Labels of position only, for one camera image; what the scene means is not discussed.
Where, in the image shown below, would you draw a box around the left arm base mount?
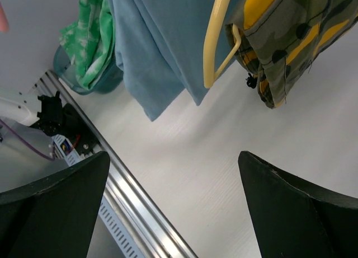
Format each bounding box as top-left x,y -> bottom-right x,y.
60,104 -> 98,155

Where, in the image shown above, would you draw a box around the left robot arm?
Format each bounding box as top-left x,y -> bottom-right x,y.
1,89 -> 65,137

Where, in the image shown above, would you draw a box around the pink empty hanger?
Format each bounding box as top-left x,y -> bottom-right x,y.
0,4 -> 9,32

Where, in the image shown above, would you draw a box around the green tie-dye garment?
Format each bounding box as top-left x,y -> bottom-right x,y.
59,0 -> 115,76

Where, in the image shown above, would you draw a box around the light blue trousers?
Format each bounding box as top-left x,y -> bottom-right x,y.
105,0 -> 252,122

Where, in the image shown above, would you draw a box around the cream clothes hanger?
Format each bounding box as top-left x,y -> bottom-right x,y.
202,0 -> 242,89

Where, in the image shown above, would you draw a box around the teal plastic basket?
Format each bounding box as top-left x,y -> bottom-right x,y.
53,46 -> 123,96

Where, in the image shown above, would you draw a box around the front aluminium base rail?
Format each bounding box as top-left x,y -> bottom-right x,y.
37,70 -> 196,257

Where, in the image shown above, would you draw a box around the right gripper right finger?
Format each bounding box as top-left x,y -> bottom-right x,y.
238,151 -> 357,257

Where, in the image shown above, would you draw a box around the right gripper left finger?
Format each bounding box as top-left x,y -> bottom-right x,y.
1,151 -> 110,257

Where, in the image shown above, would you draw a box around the camouflage yellow trousers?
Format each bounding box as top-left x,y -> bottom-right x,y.
225,0 -> 357,109

